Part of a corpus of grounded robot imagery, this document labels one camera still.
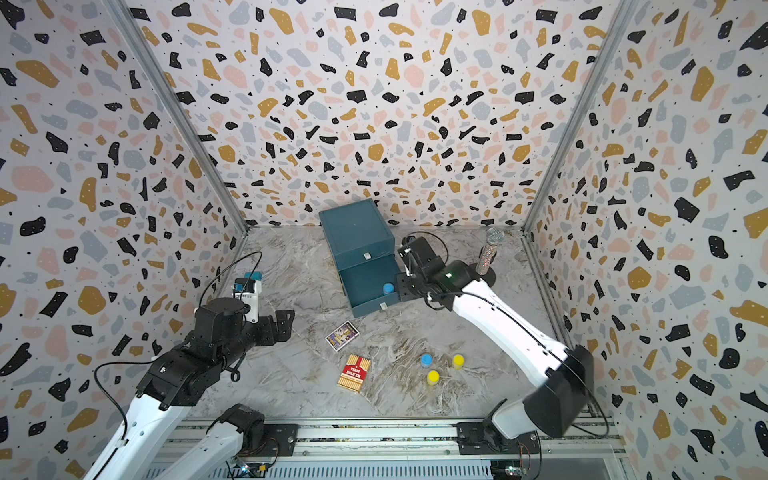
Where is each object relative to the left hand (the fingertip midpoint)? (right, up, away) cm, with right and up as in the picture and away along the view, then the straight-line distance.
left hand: (279, 312), depth 71 cm
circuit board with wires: (-7, -37, 0) cm, 38 cm away
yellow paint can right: (+45, -17, +14) cm, 50 cm away
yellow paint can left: (+38, -20, +11) cm, 44 cm away
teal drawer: (+20, +4, +21) cm, 29 cm away
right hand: (+30, +6, +7) cm, 31 cm away
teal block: (-23, +6, +36) cm, 44 cm away
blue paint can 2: (+36, -16, +15) cm, 42 cm away
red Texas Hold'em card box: (+16, -19, +13) cm, 28 cm away
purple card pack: (+11, -11, +19) cm, 25 cm away
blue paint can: (+25, +3, +21) cm, 33 cm away
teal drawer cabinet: (+18, +17, +16) cm, 29 cm away
